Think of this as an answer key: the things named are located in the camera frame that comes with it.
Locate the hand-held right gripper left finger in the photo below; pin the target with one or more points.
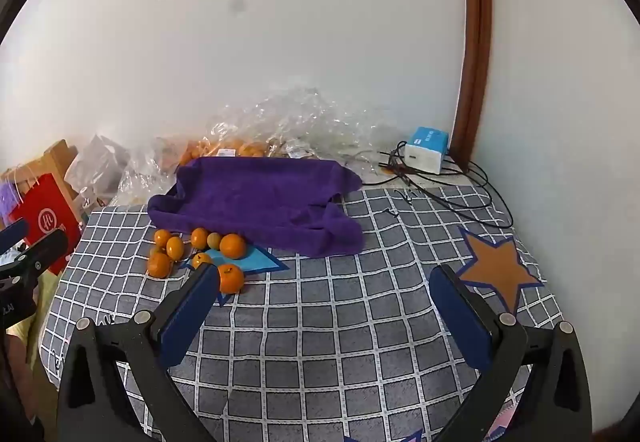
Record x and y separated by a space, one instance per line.
192 307

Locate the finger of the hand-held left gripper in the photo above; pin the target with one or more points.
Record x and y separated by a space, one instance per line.
15 231
45 247

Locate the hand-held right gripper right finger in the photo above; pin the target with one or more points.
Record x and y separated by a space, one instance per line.
460 317

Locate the small orange kumquat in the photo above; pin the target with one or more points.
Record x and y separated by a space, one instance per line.
174 247
202 260
159 265
199 238
162 238

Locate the large orange mandarin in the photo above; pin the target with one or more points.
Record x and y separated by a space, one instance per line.
231 278
233 246

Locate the small green kumquat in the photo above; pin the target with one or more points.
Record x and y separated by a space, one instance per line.
214 239

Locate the purple towel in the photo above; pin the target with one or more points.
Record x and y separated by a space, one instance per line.
260 197

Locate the lavender paper bag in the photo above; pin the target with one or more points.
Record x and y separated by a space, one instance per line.
7 202

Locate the red paper bag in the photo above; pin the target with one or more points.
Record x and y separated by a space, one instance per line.
47 217

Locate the yellow cloth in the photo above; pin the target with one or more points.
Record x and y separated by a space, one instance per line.
42 292

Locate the brown cardboard box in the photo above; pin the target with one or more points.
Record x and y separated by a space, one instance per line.
57 157

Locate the translucent grey plastic bag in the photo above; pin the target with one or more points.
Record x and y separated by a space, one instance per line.
95 162

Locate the small metal hook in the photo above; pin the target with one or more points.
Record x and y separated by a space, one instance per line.
391 213

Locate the plastic bag of oranges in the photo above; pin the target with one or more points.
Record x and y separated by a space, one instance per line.
240 148

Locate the white and blue tissue pack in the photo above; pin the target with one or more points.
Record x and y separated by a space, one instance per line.
425 152

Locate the large crumpled clear plastic bag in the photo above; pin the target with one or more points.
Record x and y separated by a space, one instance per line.
300 117

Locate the brown wooden door frame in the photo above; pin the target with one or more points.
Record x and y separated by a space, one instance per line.
475 47

